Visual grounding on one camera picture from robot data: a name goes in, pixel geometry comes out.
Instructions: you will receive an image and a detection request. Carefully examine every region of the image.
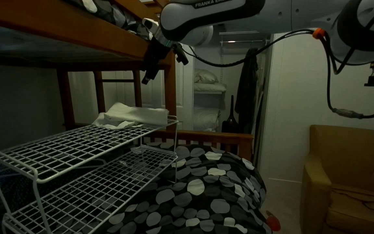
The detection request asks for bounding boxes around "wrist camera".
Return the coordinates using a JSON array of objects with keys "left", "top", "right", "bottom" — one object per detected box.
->
[{"left": 173, "top": 42, "right": 189, "bottom": 66}]

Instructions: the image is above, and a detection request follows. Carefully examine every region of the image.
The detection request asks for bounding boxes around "white pillow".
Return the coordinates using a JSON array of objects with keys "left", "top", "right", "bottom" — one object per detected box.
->
[{"left": 194, "top": 69, "right": 219, "bottom": 84}]

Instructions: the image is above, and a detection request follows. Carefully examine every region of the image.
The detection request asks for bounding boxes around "black duvet with grey spots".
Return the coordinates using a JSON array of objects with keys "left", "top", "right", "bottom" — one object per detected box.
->
[{"left": 104, "top": 142, "right": 273, "bottom": 234}]

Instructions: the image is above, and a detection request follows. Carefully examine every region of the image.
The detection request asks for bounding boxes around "white towel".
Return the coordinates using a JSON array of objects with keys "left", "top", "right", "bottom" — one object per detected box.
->
[{"left": 92, "top": 102, "right": 170, "bottom": 130}]

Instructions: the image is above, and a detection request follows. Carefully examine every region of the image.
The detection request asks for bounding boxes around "wooden bunk bed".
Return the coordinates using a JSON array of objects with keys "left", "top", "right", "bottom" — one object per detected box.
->
[{"left": 0, "top": 0, "right": 254, "bottom": 162}]

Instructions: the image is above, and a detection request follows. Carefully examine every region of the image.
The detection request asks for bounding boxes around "red object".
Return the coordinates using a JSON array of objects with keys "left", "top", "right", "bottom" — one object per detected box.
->
[{"left": 266, "top": 211, "right": 281, "bottom": 232}]

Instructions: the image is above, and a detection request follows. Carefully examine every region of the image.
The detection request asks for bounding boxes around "white wire shelf rack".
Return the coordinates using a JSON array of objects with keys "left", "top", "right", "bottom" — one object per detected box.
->
[{"left": 0, "top": 115, "right": 180, "bottom": 234}]

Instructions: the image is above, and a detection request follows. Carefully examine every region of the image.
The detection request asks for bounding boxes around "folded white blanket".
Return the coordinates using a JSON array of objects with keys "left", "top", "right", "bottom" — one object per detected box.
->
[{"left": 194, "top": 82, "right": 227, "bottom": 93}]

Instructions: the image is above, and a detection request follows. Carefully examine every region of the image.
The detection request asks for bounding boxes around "patterned grey bedding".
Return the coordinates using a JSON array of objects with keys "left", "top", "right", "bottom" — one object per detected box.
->
[{"left": 66, "top": 0, "right": 152, "bottom": 41}]

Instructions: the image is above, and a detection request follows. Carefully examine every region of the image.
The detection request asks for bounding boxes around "closet wire shelf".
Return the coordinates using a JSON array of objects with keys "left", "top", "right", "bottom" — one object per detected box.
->
[{"left": 219, "top": 31, "right": 269, "bottom": 45}]

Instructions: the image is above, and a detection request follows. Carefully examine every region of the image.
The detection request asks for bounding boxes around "folded white comforter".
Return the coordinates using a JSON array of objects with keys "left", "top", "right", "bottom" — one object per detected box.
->
[{"left": 193, "top": 107, "right": 222, "bottom": 132}]

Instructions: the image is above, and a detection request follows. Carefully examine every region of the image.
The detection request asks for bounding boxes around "mustard yellow armchair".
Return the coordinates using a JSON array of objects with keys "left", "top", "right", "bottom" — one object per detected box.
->
[{"left": 300, "top": 125, "right": 374, "bottom": 234}]

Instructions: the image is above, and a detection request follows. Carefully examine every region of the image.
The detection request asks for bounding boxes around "dark hanging coat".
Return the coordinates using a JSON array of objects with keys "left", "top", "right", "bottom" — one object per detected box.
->
[{"left": 234, "top": 48, "right": 259, "bottom": 134}]

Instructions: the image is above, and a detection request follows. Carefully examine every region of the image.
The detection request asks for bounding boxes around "white door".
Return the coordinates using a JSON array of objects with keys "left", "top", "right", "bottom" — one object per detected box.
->
[{"left": 141, "top": 45, "right": 194, "bottom": 131}]

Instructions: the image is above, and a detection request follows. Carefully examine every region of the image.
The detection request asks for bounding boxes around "dark tall-necked vase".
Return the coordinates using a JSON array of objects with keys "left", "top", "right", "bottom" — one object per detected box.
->
[{"left": 221, "top": 95, "right": 240, "bottom": 134}]

